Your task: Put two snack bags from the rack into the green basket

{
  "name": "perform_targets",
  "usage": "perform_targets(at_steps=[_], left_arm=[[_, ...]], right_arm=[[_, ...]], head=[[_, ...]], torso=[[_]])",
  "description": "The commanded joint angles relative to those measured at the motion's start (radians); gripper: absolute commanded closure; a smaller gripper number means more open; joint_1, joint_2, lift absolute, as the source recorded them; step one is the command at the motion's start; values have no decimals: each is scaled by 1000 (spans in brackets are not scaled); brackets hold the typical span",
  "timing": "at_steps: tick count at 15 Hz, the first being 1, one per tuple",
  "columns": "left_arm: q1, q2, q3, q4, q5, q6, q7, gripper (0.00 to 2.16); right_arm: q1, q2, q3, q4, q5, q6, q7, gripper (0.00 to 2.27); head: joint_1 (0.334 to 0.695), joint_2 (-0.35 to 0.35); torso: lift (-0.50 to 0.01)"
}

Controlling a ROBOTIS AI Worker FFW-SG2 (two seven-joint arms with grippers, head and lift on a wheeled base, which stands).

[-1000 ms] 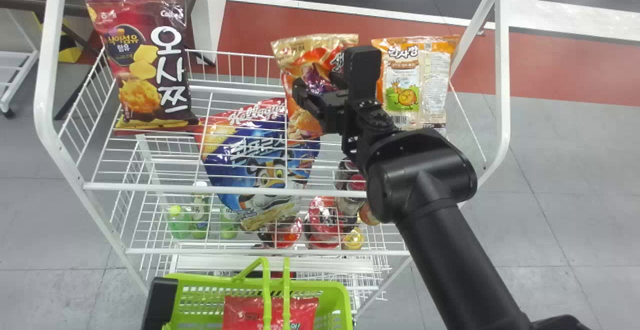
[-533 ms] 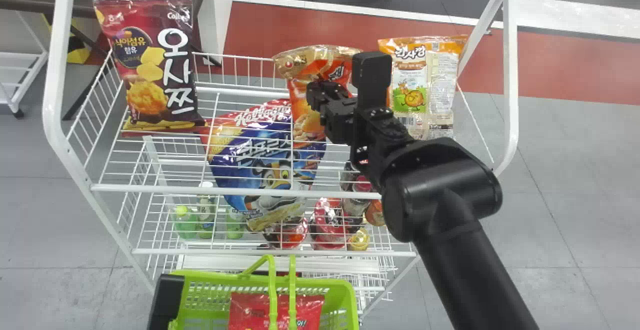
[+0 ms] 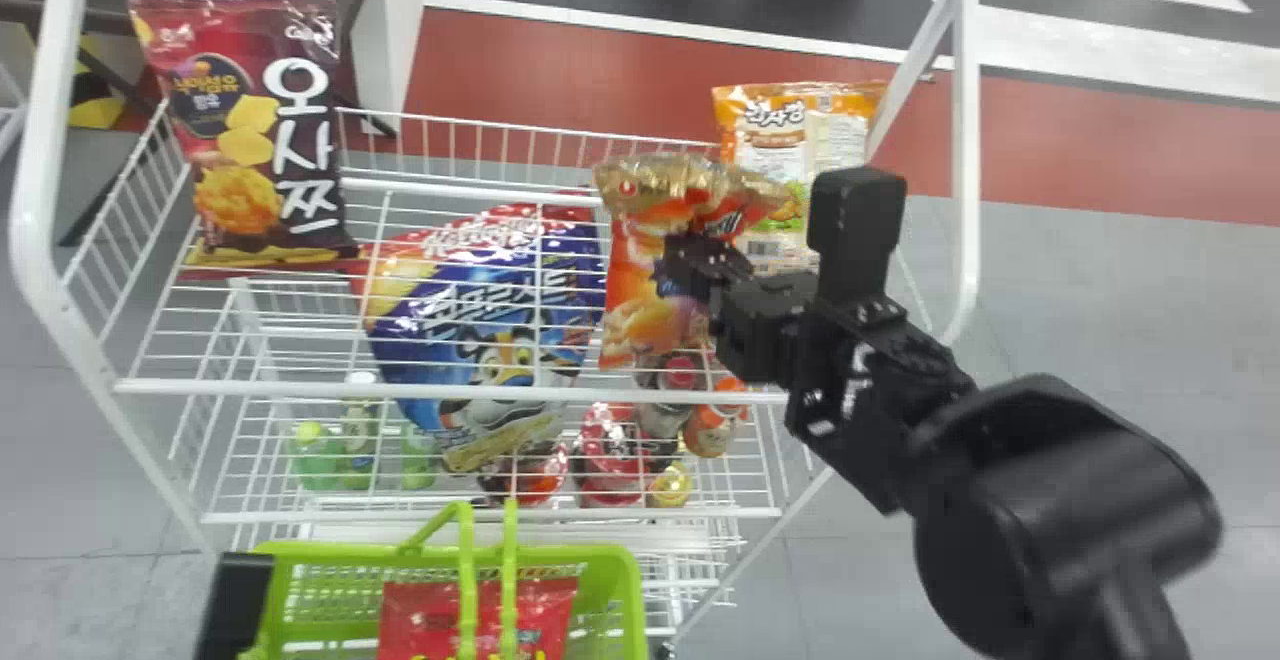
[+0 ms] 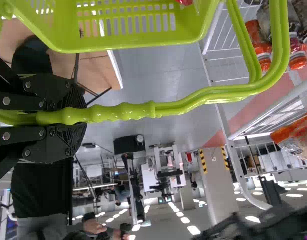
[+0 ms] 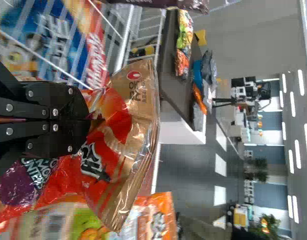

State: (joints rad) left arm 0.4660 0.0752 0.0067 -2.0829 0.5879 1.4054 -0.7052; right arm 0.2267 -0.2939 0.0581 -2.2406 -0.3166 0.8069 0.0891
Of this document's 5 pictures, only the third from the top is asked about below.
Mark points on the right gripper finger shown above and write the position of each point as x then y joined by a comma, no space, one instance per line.
685,285
715,255

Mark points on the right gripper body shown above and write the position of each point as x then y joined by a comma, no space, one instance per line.
765,330

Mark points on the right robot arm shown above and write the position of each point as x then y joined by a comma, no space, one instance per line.
1050,520

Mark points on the orange bottle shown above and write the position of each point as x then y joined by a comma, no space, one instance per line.
712,425

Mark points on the orange and white snack packet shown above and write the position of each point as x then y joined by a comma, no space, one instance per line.
800,130

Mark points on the yellow bottle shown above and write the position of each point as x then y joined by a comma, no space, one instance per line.
670,485

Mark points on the red bottle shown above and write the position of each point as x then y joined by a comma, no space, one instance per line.
610,455
525,480

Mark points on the blue cereal bag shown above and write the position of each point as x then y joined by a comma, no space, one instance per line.
480,310

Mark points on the green basket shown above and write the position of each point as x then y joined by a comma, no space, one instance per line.
620,600

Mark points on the green bottle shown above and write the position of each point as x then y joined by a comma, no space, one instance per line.
418,460
360,430
310,455

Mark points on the dark red snack packet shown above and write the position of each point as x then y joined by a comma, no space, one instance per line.
270,130

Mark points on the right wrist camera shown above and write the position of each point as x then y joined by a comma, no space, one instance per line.
855,220

